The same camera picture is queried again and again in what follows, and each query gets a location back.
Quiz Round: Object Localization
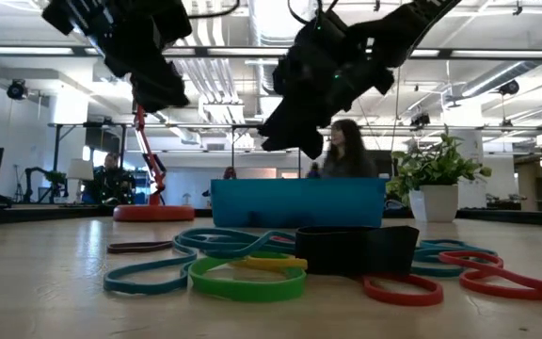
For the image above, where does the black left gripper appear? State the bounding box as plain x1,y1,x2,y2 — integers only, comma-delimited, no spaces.
41,0,193,113

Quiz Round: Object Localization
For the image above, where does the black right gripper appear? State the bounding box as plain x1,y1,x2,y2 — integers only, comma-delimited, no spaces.
257,51,394,159

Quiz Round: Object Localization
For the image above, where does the black overhead crossbar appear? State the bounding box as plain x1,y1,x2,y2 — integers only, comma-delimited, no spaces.
0,44,542,61

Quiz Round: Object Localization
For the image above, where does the thin hanging cable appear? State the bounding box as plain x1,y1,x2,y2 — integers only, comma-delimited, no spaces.
391,65,402,153

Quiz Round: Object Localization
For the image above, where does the wide black rubber band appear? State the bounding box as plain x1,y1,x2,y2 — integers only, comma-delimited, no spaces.
295,224,421,277

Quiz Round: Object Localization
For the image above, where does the white lampshade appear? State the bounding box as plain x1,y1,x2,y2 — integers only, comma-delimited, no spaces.
66,158,95,181

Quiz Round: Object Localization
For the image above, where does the green plant in white pot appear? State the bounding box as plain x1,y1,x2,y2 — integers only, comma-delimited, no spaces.
386,125,493,224

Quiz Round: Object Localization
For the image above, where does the yellow rubber band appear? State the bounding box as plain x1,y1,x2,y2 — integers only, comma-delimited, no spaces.
231,256,309,275

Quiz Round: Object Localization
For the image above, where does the blue plastic bin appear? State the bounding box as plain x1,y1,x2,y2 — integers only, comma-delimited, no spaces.
210,177,389,229

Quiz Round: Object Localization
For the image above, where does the red desk lamp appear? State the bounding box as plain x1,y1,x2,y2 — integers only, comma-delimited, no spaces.
113,104,196,223

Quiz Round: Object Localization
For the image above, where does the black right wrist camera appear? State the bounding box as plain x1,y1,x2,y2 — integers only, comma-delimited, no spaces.
289,8,350,57

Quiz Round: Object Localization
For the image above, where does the black ceiling spotlight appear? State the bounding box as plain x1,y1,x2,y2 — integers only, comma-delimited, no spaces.
410,112,432,129
6,78,28,102
498,78,521,97

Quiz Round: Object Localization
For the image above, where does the green rubber band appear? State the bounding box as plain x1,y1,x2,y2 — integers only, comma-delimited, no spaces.
190,256,309,304

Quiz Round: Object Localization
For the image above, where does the teal rubber band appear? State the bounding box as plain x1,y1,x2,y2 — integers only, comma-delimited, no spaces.
103,237,198,296
410,238,498,279
178,227,297,261

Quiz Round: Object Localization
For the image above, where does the brown rubber band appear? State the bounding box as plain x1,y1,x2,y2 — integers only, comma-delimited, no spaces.
106,240,175,255

